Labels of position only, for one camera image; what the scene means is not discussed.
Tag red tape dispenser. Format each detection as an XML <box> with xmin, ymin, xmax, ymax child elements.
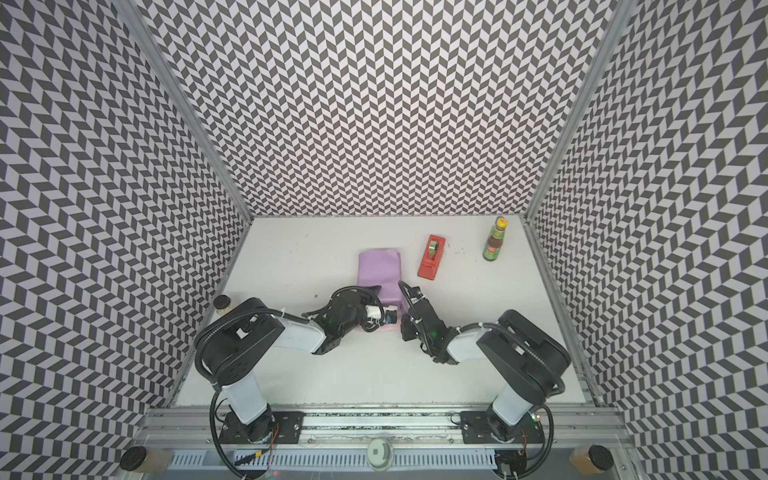
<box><xmin>417</xmin><ymin>235</ymin><xmax>446</xmax><ymax>280</ymax></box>

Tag corner jar black lid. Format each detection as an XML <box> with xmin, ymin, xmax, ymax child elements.
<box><xmin>569</xmin><ymin>444</ymin><xmax>615</xmax><ymax>476</ymax></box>
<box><xmin>119</xmin><ymin>446</ymin><xmax>174</xmax><ymax>474</ymax></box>

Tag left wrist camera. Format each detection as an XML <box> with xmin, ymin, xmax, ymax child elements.
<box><xmin>364</xmin><ymin>305</ymin><xmax>400</xmax><ymax>329</ymax></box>

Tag right corner jar black lid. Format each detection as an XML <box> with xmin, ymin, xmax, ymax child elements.
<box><xmin>569</xmin><ymin>444</ymin><xmax>615</xmax><ymax>476</ymax></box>

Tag round white button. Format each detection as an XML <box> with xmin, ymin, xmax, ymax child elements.
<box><xmin>366</xmin><ymin>438</ymin><xmax>394</xmax><ymax>471</ymax></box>

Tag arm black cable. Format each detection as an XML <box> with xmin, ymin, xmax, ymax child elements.
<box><xmin>208</xmin><ymin>389</ymin><xmax>248</xmax><ymax>480</ymax></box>
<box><xmin>497</xmin><ymin>405</ymin><xmax>556</xmax><ymax>480</ymax></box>

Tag pink wrapping paper sheet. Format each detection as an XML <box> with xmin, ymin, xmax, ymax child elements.
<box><xmin>357</xmin><ymin>249</ymin><xmax>406</xmax><ymax>332</ymax></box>

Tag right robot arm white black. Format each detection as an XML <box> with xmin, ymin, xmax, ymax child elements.
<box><xmin>398</xmin><ymin>281</ymin><xmax>571</xmax><ymax>443</ymax></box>

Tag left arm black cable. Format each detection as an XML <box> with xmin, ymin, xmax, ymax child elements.
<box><xmin>208</xmin><ymin>389</ymin><xmax>248</xmax><ymax>480</ymax></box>

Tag small jar black lid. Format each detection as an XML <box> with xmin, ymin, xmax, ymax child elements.
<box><xmin>212</xmin><ymin>294</ymin><xmax>237</xmax><ymax>317</ymax></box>

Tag green sauce bottle yellow cap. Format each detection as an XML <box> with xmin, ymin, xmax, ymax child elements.
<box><xmin>482</xmin><ymin>216</ymin><xmax>508</xmax><ymax>262</ymax></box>

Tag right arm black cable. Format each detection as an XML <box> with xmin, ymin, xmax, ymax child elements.
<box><xmin>497</xmin><ymin>405</ymin><xmax>556</xmax><ymax>480</ymax></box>

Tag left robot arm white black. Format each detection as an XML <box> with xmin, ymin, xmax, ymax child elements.
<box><xmin>194</xmin><ymin>285</ymin><xmax>385</xmax><ymax>443</ymax></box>

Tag left corner jar black lid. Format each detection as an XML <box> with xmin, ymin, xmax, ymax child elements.
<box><xmin>119</xmin><ymin>446</ymin><xmax>174</xmax><ymax>474</ymax></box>

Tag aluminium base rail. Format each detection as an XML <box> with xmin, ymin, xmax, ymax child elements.
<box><xmin>134</xmin><ymin>403</ymin><xmax>633</xmax><ymax>449</ymax></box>

